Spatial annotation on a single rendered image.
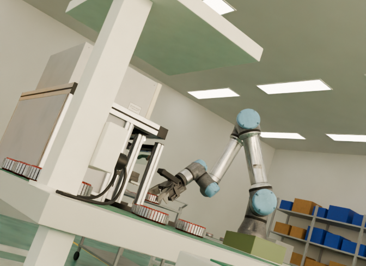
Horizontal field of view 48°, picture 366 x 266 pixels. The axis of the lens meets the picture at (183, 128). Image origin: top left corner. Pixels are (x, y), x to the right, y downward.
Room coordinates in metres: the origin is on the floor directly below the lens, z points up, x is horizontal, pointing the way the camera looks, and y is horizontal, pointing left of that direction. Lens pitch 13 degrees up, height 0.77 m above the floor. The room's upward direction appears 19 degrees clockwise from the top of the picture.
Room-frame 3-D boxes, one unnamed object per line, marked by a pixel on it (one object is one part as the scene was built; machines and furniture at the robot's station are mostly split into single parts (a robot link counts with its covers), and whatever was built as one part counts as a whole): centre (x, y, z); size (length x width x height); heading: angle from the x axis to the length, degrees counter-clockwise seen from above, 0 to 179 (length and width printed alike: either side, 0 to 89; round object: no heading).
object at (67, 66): (1.83, 0.44, 1.22); 0.44 x 0.39 x 0.20; 34
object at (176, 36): (0.92, 0.13, 0.98); 0.37 x 0.35 x 0.46; 34
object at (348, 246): (7.43, -3.72, 1.38); 0.42 x 0.42 x 0.20; 33
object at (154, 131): (1.82, 0.43, 1.09); 0.68 x 0.44 x 0.05; 34
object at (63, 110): (1.50, 0.31, 0.91); 0.28 x 0.03 x 0.32; 124
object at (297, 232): (8.47, -3.02, 1.39); 0.40 x 0.28 x 0.22; 125
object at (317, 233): (8.10, -3.26, 1.43); 0.42 x 0.36 x 0.29; 122
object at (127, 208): (1.99, 0.18, 0.76); 0.64 x 0.47 x 0.02; 34
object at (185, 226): (1.46, -0.14, 0.77); 0.11 x 0.11 x 0.04
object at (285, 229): (8.78, -2.80, 1.39); 0.40 x 0.36 x 0.22; 125
